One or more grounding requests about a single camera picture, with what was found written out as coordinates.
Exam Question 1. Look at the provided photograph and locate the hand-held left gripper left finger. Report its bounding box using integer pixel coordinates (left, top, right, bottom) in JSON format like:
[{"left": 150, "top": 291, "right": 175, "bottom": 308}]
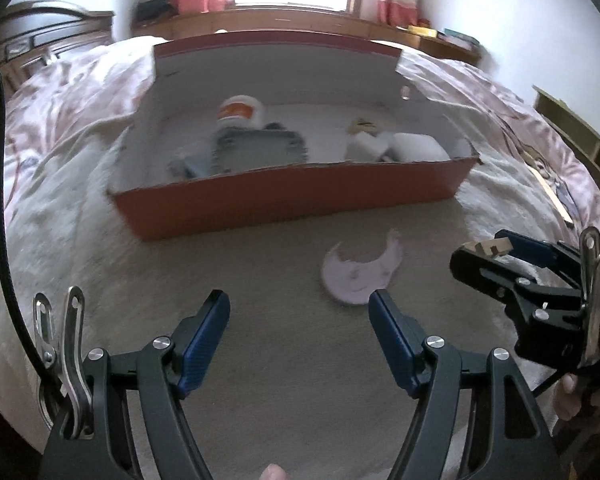
[{"left": 87, "top": 289, "right": 231, "bottom": 480}]

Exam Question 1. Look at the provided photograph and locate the pink printed quilt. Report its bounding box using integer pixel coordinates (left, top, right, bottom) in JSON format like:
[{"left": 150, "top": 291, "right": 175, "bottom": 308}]
[{"left": 0, "top": 35, "right": 600, "bottom": 411}]

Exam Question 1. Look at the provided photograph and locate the wooden chair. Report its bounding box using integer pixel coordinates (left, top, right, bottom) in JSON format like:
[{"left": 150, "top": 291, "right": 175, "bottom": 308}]
[{"left": 532, "top": 85, "right": 600, "bottom": 181}]

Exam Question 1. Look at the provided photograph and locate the lilac moon-shaped disc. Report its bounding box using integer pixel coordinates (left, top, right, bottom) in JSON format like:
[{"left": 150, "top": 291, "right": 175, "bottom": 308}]
[{"left": 321, "top": 230, "right": 405, "bottom": 307}]

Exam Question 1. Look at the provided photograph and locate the white charger plug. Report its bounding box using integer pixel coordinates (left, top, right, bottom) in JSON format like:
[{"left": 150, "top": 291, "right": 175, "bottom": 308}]
[{"left": 345, "top": 132, "right": 396, "bottom": 164}]

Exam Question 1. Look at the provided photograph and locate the wooden window bench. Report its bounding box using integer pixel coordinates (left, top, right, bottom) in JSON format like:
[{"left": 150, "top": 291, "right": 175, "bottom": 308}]
[{"left": 132, "top": 7, "right": 482, "bottom": 67}]

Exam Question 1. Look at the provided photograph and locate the black bag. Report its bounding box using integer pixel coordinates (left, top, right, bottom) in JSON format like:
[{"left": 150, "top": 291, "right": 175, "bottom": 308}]
[{"left": 137, "top": 0, "right": 174, "bottom": 21}]

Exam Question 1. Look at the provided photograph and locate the metal spring clip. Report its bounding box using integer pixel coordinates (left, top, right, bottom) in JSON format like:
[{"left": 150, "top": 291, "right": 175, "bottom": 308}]
[
  {"left": 577, "top": 226, "right": 600, "bottom": 367},
  {"left": 32, "top": 285, "right": 94, "bottom": 441}
]

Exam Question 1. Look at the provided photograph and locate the red cardboard box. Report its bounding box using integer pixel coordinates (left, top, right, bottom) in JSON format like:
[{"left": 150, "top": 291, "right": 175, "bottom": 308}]
[{"left": 107, "top": 30, "right": 483, "bottom": 244}]

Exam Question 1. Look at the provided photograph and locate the grey plastic enclosure lid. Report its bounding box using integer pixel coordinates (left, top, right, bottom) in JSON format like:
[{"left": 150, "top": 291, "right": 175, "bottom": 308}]
[{"left": 212, "top": 130, "right": 309, "bottom": 176}]

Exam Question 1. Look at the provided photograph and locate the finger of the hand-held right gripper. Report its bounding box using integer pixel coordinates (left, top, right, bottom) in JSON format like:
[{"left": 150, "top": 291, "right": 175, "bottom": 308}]
[
  {"left": 495, "top": 229, "right": 583, "bottom": 281},
  {"left": 450, "top": 242, "right": 536, "bottom": 306}
]

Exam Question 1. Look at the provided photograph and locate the dark wooden headboard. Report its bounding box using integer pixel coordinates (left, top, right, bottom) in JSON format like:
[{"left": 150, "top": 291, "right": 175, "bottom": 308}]
[{"left": 0, "top": 2, "right": 116, "bottom": 97}]

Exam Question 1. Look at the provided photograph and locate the white fleece blanket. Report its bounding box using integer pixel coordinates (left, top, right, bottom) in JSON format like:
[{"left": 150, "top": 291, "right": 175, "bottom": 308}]
[{"left": 0, "top": 125, "right": 571, "bottom": 480}]

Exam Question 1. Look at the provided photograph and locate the stack of books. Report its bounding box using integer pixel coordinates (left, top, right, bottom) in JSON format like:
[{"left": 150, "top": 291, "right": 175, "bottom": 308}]
[{"left": 439, "top": 27, "right": 479, "bottom": 49}]

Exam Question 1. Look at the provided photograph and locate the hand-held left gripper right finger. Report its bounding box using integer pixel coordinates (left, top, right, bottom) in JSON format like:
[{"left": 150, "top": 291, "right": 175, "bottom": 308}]
[{"left": 369, "top": 287, "right": 546, "bottom": 480}]

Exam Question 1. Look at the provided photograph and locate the wooden slat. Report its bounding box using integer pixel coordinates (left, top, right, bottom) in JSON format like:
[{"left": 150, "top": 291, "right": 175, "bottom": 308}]
[{"left": 527, "top": 162, "right": 579, "bottom": 229}]

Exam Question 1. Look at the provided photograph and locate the white pill bottle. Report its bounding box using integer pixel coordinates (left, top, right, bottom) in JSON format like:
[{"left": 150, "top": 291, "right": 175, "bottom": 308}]
[{"left": 215, "top": 94, "right": 266, "bottom": 129}]

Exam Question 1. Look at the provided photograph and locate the white rounded case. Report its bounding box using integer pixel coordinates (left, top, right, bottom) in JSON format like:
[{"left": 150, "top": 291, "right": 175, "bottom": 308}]
[{"left": 390, "top": 132, "right": 451, "bottom": 163}]

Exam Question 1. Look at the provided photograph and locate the person's right hand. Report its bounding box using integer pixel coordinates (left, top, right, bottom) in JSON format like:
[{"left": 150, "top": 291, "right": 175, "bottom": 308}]
[{"left": 553, "top": 374, "right": 579, "bottom": 422}]

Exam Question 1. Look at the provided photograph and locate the wooden puzzle piece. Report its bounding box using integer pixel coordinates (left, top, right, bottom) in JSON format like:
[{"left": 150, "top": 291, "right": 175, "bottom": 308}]
[{"left": 461, "top": 240, "right": 512, "bottom": 261}]

